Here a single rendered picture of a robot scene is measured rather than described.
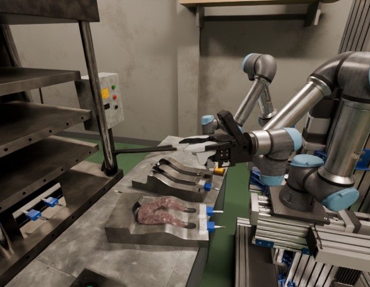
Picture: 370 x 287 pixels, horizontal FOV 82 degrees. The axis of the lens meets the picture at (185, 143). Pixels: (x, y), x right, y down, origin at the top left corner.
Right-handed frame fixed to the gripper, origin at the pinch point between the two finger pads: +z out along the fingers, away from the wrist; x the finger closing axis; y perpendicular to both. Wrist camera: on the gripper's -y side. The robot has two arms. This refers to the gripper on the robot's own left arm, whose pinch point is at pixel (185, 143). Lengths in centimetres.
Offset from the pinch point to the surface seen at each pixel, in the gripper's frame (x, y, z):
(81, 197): 78, 57, 54
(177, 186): 62, 49, -7
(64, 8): 72, -49, 42
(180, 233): 28, 56, -2
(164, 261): 21, 63, 7
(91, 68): 91, -23, 38
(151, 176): 70, 44, 8
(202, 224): 30, 54, -14
